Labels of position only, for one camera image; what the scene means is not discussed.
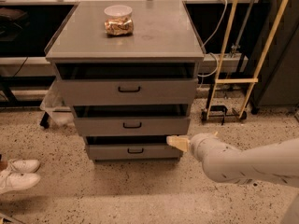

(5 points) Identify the white cable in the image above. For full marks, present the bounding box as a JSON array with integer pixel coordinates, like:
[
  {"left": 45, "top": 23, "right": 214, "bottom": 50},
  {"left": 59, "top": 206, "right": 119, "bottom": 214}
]
[{"left": 197, "top": 0, "right": 229, "bottom": 78}]

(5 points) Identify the white sneaker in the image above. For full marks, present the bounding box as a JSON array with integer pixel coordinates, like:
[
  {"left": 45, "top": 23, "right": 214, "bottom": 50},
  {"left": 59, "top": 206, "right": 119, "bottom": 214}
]
[
  {"left": 7, "top": 160, "right": 40, "bottom": 173},
  {"left": 0, "top": 171, "right": 41, "bottom": 194}
]

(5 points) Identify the yellow wooden frame cart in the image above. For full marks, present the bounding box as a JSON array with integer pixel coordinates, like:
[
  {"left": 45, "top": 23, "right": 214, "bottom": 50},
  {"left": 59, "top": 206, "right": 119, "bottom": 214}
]
[{"left": 202, "top": 0, "right": 289, "bottom": 121}]

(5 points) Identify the white sneaker upper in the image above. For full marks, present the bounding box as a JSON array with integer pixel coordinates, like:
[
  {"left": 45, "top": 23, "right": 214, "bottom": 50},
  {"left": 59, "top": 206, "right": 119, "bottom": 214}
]
[{"left": 7, "top": 160, "right": 40, "bottom": 173}]

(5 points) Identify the clear plastic bin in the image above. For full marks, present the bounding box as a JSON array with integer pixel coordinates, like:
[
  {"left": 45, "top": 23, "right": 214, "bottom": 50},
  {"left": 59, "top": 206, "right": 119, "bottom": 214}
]
[{"left": 40, "top": 80, "right": 74, "bottom": 129}]

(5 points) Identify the clear jar of snacks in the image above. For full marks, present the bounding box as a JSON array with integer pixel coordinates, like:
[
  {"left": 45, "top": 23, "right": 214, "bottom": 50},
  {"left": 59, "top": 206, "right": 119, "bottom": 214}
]
[{"left": 104, "top": 5, "right": 134, "bottom": 36}]

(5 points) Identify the white sneaker lower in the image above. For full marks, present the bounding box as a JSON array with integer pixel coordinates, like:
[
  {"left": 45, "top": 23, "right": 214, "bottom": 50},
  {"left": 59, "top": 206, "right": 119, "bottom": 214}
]
[{"left": 0, "top": 171, "right": 41, "bottom": 194}]

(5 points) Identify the grey bottom drawer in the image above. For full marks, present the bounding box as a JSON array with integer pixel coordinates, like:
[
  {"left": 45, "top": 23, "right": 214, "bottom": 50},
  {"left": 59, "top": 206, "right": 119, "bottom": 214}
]
[{"left": 85, "top": 135, "right": 182, "bottom": 161}]

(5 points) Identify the grey top drawer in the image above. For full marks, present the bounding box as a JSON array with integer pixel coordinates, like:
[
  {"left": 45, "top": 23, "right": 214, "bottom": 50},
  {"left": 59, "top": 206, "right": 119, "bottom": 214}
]
[{"left": 57, "top": 79, "right": 197, "bottom": 106}]

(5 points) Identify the grey drawer cabinet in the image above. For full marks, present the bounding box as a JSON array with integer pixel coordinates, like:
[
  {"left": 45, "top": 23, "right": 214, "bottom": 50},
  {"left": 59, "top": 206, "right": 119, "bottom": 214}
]
[{"left": 43, "top": 0, "right": 206, "bottom": 163}]

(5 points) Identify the grey drawer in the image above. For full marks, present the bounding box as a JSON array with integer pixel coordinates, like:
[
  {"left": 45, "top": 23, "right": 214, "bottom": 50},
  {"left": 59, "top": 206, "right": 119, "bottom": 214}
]
[
  {"left": 85, "top": 135, "right": 182, "bottom": 161},
  {"left": 57, "top": 79, "right": 197, "bottom": 106},
  {"left": 74, "top": 104, "right": 190, "bottom": 136}
]

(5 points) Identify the dark grey cabinet right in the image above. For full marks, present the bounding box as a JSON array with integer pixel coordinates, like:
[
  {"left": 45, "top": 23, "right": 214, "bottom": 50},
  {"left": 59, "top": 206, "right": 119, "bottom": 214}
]
[{"left": 244, "top": 0, "right": 299, "bottom": 114}]

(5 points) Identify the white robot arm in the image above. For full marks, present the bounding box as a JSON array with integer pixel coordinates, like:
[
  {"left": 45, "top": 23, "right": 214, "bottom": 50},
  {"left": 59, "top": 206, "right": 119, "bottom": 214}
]
[{"left": 166, "top": 133, "right": 299, "bottom": 188}]

